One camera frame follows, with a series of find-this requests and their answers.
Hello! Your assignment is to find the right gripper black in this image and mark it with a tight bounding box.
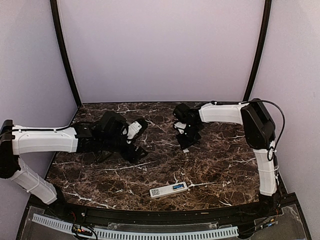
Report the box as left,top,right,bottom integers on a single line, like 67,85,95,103
175,123,201,150

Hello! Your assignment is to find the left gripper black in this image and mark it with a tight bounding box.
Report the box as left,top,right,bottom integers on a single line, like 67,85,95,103
100,134,148,163

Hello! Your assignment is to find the white remote control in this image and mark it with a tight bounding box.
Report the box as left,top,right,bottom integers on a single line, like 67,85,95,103
149,182,188,199

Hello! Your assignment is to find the blue battery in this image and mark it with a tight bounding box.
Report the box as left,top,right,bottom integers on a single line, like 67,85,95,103
172,184,185,191

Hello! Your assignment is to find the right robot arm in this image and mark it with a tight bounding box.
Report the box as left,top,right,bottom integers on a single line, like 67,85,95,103
173,98,281,197

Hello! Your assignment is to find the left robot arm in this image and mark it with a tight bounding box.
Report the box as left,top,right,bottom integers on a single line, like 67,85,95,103
0,111,148,218

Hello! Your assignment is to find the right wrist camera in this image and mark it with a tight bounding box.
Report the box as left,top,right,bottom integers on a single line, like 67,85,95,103
173,121,187,134

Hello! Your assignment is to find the white slotted cable duct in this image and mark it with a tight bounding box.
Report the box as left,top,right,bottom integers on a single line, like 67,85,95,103
32,213,239,240

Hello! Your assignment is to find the black front rail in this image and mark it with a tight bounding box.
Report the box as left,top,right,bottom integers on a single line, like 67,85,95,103
44,192,298,231

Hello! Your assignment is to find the right black frame post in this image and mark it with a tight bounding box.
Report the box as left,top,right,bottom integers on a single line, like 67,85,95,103
242,0,272,102

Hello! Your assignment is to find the black frame post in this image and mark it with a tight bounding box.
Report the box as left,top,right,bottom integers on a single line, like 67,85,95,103
49,0,82,108
242,0,272,102

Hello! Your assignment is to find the left black frame post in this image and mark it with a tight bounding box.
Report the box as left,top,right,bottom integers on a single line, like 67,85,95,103
49,0,82,108

